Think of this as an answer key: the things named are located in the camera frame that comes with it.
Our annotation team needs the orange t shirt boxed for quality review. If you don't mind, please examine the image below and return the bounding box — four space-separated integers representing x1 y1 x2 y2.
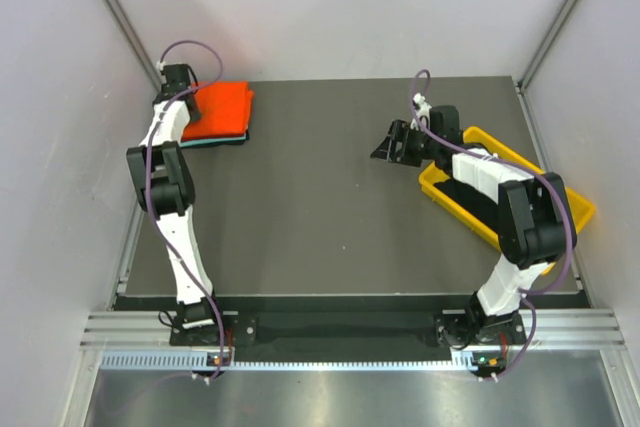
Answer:
181 81 254 142

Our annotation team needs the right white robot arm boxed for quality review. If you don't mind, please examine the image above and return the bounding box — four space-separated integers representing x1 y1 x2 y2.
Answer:
370 96 577 349

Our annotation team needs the grey slotted cable duct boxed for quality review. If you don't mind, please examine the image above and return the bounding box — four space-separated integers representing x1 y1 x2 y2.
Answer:
100 351 498 373

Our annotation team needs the folded teal t shirt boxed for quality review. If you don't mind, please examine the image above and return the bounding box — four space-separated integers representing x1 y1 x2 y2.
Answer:
180 132 249 148

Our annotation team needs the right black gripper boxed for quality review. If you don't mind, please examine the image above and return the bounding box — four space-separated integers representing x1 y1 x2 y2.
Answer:
370 121 440 168

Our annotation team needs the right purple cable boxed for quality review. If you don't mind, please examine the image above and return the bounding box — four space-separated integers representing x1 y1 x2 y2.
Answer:
410 68 573 383

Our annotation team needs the aluminium frame post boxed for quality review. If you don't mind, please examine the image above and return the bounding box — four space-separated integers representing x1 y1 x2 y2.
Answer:
102 0 161 90
516 0 581 94

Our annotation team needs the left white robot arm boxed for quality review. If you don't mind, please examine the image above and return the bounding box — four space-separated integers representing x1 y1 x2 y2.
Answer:
126 62 227 344

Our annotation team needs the left aluminium frame post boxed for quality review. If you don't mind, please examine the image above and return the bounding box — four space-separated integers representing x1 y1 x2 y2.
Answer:
102 0 161 90

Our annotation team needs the right aluminium frame post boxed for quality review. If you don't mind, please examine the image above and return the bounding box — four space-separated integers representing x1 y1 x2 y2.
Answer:
516 0 581 94

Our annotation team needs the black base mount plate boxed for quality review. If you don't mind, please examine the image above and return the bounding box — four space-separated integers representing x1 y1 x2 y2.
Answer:
170 295 525 361

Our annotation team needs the purple cable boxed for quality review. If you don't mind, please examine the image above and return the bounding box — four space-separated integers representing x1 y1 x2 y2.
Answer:
99 39 236 413
410 68 573 383

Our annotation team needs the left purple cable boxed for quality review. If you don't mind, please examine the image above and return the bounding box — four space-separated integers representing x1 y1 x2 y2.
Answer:
99 39 236 413

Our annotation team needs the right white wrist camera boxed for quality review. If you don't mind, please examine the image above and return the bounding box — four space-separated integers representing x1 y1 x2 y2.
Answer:
410 93 432 131

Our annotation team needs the yellow plastic bin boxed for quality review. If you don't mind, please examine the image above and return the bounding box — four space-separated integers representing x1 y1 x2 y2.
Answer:
418 126 597 276

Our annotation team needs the black t shirt in bin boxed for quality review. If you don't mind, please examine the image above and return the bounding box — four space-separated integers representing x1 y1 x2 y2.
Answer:
433 179 500 250

